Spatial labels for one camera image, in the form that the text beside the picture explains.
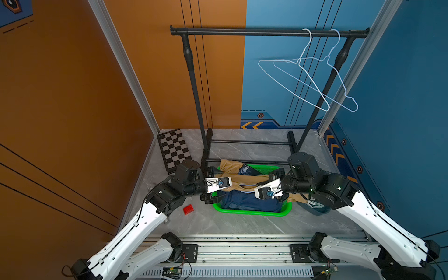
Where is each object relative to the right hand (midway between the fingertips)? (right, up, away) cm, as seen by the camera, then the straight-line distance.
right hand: (260, 178), depth 64 cm
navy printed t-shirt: (-5, -14, +17) cm, 22 cm away
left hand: (-14, -1, +6) cm, 16 cm away
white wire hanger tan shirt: (-4, -4, +5) cm, 7 cm away
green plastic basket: (+15, -16, +15) cm, 26 cm away
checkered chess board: (-45, +10, +42) cm, 63 cm away
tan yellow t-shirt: (-6, -3, +7) cm, 9 cm away
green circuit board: (-34, -40, +8) cm, 53 cm away
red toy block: (-31, -19, +21) cm, 43 cm away
